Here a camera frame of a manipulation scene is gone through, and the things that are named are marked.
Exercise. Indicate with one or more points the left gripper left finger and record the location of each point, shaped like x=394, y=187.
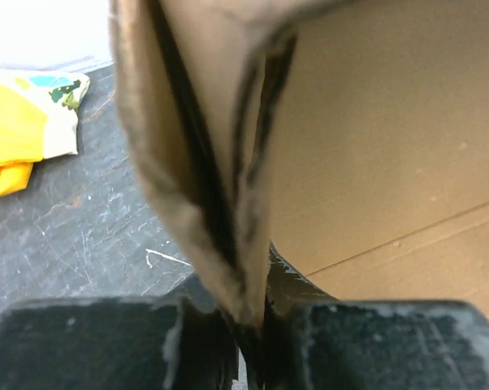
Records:
x=178, y=340

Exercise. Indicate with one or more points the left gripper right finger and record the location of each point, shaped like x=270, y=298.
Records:
x=319, y=342

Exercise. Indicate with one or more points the brown cardboard box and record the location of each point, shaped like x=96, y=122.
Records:
x=351, y=135

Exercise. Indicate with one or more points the yellow crumpled cloth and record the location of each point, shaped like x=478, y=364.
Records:
x=22, y=126

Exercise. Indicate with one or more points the white patterned cloth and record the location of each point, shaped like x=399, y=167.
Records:
x=59, y=95

